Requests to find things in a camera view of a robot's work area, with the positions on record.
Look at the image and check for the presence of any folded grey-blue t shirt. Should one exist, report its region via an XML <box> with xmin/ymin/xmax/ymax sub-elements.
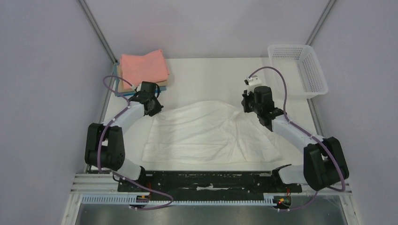
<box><xmin>113</xmin><ymin>63</ymin><xmax>122</xmax><ymax>93</ymax></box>

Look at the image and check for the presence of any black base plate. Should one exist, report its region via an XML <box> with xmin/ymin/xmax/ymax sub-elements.
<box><xmin>117</xmin><ymin>170</ymin><xmax>302</xmax><ymax>203</ymax></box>

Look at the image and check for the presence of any folded pink t shirt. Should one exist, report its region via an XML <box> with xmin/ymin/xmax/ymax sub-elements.
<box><xmin>120</xmin><ymin>49</ymin><xmax>169</xmax><ymax>88</ymax></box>

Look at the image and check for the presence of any right aluminium frame post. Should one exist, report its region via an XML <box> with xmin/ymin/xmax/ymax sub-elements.
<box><xmin>306</xmin><ymin>0</ymin><xmax>338</xmax><ymax>46</ymax></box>

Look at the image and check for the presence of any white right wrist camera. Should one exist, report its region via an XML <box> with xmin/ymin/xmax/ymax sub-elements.
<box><xmin>244</xmin><ymin>76</ymin><xmax>262</xmax><ymax>87</ymax></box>

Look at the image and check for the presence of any white plastic basket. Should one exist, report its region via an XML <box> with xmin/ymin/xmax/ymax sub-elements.
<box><xmin>268</xmin><ymin>44</ymin><xmax>329</xmax><ymax>99</ymax></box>

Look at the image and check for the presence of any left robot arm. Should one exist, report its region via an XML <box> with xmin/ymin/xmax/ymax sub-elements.
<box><xmin>84</xmin><ymin>82</ymin><xmax>163</xmax><ymax>191</ymax></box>

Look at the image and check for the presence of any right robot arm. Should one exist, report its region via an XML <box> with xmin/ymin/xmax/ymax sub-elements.
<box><xmin>241</xmin><ymin>86</ymin><xmax>349</xmax><ymax>192</ymax></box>

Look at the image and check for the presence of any left aluminium frame post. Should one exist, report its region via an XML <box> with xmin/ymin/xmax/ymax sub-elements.
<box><xmin>77</xmin><ymin>0</ymin><xmax>118</xmax><ymax>64</ymax></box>

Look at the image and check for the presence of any folded bright blue t shirt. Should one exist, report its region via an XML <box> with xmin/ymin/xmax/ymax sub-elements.
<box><xmin>114</xmin><ymin>86</ymin><xmax>167</xmax><ymax>97</ymax></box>

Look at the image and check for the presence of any aluminium frame post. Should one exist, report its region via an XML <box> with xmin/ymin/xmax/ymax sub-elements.
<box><xmin>306</xmin><ymin>0</ymin><xmax>338</xmax><ymax>46</ymax></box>
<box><xmin>77</xmin><ymin>0</ymin><xmax>118</xmax><ymax>64</ymax></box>

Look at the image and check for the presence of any white slotted cable duct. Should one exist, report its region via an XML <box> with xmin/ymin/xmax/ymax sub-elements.
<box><xmin>81</xmin><ymin>194</ymin><xmax>277</xmax><ymax>207</ymax></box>

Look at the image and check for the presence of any white t shirt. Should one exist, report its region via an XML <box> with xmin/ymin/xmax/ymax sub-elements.
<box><xmin>142</xmin><ymin>101</ymin><xmax>282</xmax><ymax>165</ymax></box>

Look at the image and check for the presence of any folded tan t shirt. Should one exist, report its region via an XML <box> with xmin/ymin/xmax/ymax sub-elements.
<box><xmin>116</xmin><ymin>65</ymin><xmax>168</xmax><ymax>93</ymax></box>

